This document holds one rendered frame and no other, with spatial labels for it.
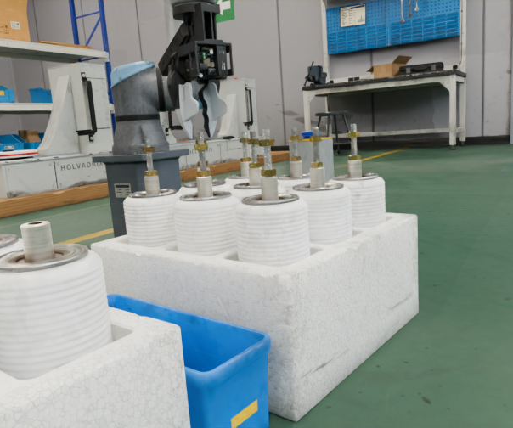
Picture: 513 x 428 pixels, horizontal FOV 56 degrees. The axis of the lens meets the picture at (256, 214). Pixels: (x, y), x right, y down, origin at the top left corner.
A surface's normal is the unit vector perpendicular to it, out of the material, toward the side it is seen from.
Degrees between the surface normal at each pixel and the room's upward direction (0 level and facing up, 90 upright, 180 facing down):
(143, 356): 90
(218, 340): 88
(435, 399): 0
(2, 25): 90
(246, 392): 92
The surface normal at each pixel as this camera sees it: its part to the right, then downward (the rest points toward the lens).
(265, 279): -0.62, 0.18
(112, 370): 0.80, 0.05
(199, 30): -0.78, 0.16
